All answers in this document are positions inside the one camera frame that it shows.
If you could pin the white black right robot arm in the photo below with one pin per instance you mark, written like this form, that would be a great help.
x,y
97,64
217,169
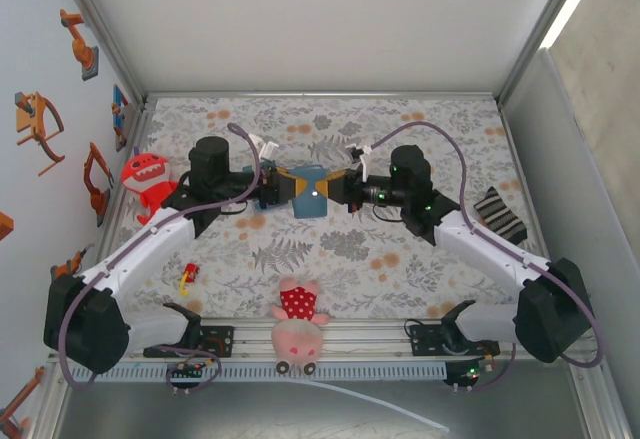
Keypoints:
x,y
480,244

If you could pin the thin white plastic strip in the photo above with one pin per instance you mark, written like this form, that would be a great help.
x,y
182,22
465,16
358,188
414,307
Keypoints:
x,y
442,426

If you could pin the pink pig plush toy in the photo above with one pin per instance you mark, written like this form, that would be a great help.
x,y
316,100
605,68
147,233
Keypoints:
x,y
297,339

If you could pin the red shark plush toy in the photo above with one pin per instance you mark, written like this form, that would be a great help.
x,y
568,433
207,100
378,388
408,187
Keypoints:
x,y
147,179

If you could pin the blue box with black insert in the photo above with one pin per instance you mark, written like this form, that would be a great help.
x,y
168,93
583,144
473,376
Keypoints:
x,y
252,166

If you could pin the blue orange wall sticker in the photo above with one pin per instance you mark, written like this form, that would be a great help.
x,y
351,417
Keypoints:
x,y
119,109

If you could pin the aluminium frame post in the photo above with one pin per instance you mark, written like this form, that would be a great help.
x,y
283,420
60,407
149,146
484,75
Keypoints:
x,y
546,24
100,24

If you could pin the black beige striped pouch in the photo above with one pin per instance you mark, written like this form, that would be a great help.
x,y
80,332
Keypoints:
x,y
500,216

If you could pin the orange block wall sticker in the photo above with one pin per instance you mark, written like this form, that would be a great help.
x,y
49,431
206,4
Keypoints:
x,y
5,224

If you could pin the aluminium back rail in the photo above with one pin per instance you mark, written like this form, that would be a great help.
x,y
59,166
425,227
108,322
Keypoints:
x,y
320,95

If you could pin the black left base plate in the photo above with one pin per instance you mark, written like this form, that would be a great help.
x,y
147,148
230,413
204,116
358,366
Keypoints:
x,y
222,339

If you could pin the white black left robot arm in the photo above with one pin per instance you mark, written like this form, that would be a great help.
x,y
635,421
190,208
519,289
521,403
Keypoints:
x,y
145,254

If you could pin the aluminium front rail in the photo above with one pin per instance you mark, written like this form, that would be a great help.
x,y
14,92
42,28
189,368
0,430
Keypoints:
x,y
370,339

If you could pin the red yellow toy car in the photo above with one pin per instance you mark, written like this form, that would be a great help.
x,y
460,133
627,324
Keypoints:
x,y
191,271

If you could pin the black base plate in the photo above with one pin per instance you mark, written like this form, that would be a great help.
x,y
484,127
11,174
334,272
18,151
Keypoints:
x,y
422,339
222,339

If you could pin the blue card holder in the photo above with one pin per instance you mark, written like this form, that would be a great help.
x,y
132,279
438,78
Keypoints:
x,y
310,206

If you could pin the floral table mat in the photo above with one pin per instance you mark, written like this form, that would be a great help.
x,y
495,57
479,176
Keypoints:
x,y
300,119

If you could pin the aluminium side rail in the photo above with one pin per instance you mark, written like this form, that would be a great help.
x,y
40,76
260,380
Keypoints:
x,y
141,124

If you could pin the orange gripper wall sticker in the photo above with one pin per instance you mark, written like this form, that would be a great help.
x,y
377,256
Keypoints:
x,y
27,121

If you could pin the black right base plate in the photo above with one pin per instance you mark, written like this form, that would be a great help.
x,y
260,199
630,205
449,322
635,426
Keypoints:
x,y
422,339

